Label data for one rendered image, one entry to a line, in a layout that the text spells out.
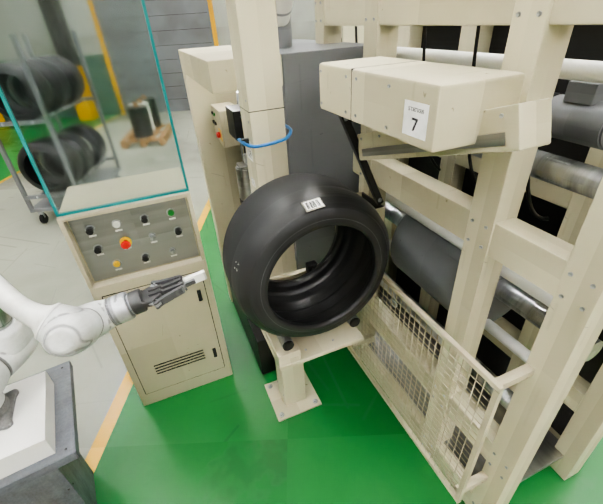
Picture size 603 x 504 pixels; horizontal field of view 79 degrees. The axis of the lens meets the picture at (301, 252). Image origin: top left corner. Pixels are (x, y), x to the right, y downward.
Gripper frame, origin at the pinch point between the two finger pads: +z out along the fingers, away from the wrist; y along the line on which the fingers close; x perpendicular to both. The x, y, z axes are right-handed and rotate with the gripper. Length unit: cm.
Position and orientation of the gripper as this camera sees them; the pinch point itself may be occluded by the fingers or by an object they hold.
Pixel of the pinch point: (194, 278)
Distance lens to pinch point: 122.3
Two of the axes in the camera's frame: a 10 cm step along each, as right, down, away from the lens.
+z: 9.0, -3.8, 2.1
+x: 1.9, 7.9, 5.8
